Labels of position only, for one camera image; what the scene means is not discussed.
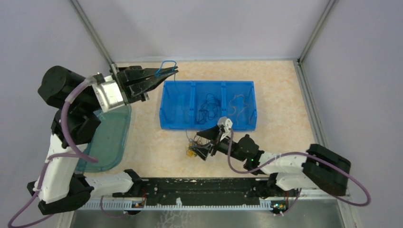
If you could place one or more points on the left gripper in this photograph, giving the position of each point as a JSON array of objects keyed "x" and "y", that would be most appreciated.
[{"x": 124, "y": 75}]

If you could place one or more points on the teal transparent plastic tray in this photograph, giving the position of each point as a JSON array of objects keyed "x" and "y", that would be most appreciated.
[{"x": 108, "y": 143}]

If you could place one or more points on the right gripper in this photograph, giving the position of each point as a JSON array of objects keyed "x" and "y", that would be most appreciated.
[{"x": 211, "y": 134}]

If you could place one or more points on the blue three-compartment bin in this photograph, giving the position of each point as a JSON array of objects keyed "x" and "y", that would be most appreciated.
[{"x": 198, "y": 105}]

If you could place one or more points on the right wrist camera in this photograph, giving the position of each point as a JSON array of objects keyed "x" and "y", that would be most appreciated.
[{"x": 225, "y": 126}]

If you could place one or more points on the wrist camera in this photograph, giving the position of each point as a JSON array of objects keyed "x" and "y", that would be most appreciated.
[
  {"x": 225, "y": 126},
  {"x": 108, "y": 93}
]

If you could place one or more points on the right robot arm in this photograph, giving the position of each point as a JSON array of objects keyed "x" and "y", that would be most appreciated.
[{"x": 316, "y": 168}]

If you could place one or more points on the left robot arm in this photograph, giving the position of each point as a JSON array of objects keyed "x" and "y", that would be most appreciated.
[{"x": 59, "y": 189}]

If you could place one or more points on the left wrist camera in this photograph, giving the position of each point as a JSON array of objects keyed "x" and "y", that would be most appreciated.
[{"x": 108, "y": 93}]

